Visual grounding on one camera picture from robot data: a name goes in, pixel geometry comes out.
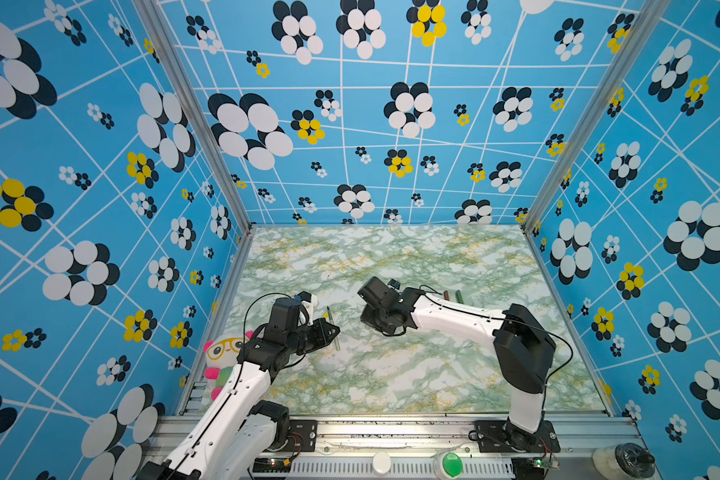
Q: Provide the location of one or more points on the light green pen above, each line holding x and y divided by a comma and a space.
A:
333, 329

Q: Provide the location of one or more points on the aluminium corner post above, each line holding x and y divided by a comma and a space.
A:
156, 29
647, 20

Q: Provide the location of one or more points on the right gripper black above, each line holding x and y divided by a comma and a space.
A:
365, 318

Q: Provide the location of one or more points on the right aluminium corner post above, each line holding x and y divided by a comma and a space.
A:
647, 20

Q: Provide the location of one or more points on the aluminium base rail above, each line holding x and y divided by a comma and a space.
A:
344, 447

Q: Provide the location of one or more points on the left aluminium corner post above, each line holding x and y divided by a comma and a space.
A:
156, 29

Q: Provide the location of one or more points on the tape roll spool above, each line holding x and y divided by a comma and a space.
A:
625, 461

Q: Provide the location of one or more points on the white push button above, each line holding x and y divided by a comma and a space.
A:
381, 463

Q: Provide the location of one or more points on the green push button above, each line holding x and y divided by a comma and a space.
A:
448, 466

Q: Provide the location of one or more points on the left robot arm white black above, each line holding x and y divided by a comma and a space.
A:
241, 424

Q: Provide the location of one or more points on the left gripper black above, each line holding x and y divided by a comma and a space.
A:
325, 337

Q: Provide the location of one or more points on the plush toy pink green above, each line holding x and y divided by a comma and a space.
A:
221, 357

